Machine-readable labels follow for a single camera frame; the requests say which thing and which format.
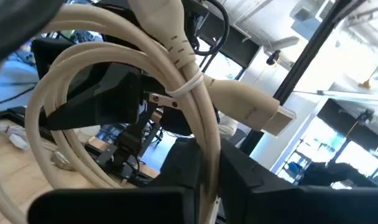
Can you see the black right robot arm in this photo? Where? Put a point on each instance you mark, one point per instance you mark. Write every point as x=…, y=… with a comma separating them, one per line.
x=130, y=143

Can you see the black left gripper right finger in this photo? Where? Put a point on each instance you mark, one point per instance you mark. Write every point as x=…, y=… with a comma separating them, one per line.
x=270, y=205

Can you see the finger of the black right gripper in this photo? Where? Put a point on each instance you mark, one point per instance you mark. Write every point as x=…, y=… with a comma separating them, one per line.
x=15, y=21
x=114, y=96

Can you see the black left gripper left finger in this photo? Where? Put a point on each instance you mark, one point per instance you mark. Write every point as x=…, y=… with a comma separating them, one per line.
x=114, y=205

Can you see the black metal frame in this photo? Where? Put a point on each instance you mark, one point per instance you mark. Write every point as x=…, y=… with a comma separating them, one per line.
x=301, y=62

